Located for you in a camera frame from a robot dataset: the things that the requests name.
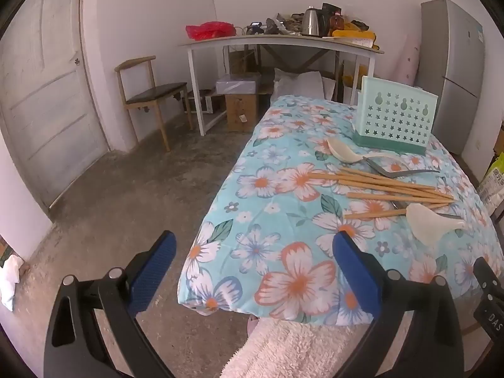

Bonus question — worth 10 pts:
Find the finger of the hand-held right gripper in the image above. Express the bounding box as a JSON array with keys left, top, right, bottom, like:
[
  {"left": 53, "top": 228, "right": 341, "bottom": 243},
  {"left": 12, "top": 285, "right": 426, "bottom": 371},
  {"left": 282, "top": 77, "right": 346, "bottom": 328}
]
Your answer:
[{"left": 472, "top": 257, "right": 504, "bottom": 343}]

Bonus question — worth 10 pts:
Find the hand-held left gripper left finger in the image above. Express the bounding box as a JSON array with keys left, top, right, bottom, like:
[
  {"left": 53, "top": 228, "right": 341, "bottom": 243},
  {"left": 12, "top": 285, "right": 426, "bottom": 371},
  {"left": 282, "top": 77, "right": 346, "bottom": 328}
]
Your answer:
[{"left": 43, "top": 230, "right": 178, "bottom": 378}]

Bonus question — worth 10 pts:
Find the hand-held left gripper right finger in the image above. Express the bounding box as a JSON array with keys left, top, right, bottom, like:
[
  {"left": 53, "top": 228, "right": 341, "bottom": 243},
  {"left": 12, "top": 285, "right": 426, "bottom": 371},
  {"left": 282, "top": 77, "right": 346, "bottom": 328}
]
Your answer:
[{"left": 332, "top": 230, "right": 465, "bottom": 378}]

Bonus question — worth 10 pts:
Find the pile of wooden chopsticks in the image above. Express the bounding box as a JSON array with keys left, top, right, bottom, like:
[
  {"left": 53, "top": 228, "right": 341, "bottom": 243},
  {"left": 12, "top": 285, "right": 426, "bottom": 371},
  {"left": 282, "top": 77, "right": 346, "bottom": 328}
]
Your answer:
[{"left": 307, "top": 167, "right": 455, "bottom": 221}]

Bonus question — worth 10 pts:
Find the green perforated utensil holder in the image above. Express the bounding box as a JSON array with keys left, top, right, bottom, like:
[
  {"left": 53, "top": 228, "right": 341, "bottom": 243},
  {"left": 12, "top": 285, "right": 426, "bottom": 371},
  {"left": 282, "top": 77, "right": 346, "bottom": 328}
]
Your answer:
[{"left": 352, "top": 76, "right": 438, "bottom": 155}]

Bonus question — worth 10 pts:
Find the person's fluffy pale clothing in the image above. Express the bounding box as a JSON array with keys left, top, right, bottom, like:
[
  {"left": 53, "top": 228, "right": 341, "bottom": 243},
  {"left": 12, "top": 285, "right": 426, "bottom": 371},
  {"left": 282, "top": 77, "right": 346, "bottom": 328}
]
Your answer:
[{"left": 220, "top": 315, "right": 379, "bottom": 378}]

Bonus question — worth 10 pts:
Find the floral tablecloth table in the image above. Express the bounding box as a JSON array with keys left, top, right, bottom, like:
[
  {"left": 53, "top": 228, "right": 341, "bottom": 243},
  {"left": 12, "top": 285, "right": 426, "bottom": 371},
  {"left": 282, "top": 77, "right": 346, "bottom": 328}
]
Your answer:
[{"left": 177, "top": 94, "right": 504, "bottom": 325}]

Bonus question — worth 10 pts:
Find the white printed sack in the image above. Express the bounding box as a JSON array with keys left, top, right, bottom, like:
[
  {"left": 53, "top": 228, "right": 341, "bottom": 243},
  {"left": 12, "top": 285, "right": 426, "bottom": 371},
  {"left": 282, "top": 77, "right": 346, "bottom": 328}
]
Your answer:
[{"left": 478, "top": 153, "right": 504, "bottom": 213}]

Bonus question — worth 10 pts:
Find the white cloth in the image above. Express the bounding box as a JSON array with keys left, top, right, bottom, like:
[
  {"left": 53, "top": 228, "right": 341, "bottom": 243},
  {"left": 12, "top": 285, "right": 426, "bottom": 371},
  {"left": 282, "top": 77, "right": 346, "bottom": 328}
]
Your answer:
[{"left": 0, "top": 254, "right": 20, "bottom": 312}]

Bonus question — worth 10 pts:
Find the small white box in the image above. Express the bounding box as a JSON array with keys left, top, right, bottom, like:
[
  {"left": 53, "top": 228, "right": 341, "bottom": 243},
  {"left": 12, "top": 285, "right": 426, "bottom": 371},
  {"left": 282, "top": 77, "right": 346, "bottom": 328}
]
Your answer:
[{"left": 185, "top": 89, "right": 227, "bottom": 115}]

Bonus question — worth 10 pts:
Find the wooden chair dark seat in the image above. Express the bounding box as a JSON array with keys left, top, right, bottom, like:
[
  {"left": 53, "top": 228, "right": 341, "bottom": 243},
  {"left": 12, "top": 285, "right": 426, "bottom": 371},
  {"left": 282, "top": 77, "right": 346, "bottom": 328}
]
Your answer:
[{"left": 115, "top": 56, "right": 193, "bottom": 152}]

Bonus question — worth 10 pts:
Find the brown cardboard box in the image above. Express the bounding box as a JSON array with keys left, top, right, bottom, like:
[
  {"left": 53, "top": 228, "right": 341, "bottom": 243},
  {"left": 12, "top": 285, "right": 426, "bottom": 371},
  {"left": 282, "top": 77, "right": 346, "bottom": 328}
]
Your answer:
[{"left": 225, "top": 94, "right": 258, "bottom": 132}]

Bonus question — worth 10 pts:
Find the orange plastic bag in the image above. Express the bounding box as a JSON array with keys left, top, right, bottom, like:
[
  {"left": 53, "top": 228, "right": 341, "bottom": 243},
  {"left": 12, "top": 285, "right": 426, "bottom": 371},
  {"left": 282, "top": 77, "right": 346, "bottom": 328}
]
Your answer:
[{"left": 342, "top": 63, "right": 369, "bottom": 87}]

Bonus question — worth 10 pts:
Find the white wrapped foam box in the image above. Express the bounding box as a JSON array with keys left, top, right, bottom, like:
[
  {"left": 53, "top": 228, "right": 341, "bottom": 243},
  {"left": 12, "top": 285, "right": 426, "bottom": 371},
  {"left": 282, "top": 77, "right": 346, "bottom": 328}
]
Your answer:
[{"left": 215, "top": 73, "right": 262, "bottom": 95}]

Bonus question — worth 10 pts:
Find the white panel door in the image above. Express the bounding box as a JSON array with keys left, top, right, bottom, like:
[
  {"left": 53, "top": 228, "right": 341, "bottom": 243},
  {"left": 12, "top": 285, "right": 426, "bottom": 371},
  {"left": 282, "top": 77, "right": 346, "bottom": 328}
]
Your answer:
[{"left": 0, "top": 0, "right": 109, "bottom": 209}]

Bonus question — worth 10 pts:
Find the pink rolled mat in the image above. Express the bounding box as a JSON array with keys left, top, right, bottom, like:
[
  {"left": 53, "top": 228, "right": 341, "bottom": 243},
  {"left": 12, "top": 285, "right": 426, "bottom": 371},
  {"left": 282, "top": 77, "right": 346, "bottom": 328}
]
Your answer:
[{"left": 392, "top": 33, "right": 422, "bottom": 83}]

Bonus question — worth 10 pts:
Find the grey refrigerator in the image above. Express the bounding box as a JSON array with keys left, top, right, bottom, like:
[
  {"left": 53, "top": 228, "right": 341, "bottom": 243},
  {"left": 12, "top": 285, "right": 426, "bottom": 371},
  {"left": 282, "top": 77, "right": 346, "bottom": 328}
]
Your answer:
[{"left": 415, "top": 0, "right": 484, "bottom": 156}]

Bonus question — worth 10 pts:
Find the yellow bag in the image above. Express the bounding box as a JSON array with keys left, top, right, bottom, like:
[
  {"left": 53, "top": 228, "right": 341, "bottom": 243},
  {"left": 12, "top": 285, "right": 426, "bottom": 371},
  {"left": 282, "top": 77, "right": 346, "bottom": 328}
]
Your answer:
[{"left": 332, "top": 27, "right": 375, "bottom": 48}]

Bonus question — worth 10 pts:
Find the red plastic bag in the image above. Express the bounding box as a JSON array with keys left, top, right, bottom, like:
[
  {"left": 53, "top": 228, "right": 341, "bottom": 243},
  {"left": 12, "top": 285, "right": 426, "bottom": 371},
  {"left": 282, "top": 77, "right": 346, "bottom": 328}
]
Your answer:
[{"left": 186, "top": 21, "right": 237, "bottom": 41}]

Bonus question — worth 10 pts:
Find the long white table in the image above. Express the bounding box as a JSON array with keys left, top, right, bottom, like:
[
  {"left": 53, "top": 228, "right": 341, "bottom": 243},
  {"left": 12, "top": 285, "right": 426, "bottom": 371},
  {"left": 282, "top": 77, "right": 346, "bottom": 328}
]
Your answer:
[{"left": 179, "top": 33, "right": 384, "bottom": 136}]

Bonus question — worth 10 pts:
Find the steel electric kettle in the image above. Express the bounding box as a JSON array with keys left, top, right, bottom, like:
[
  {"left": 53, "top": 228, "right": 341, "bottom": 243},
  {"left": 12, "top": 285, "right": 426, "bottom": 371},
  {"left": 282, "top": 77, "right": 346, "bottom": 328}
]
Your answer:
[{"left": 301, "top": 7, "right": 321, "bottom": 37}]

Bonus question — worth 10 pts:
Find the crumpled foil bag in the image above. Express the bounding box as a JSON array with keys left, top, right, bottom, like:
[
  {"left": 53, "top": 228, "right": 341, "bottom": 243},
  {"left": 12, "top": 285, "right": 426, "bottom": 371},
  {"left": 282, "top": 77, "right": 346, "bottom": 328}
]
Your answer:
[{"left": 266, "top": 14, "right": 302, "bottom": 34}]

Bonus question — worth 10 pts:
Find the dark snack bag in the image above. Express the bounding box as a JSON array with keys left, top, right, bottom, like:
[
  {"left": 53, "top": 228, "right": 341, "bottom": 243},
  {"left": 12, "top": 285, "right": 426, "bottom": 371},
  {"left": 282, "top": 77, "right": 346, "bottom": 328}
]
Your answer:
[{"left": 321, "top": 3, "right": 341, "bottom": 36}]

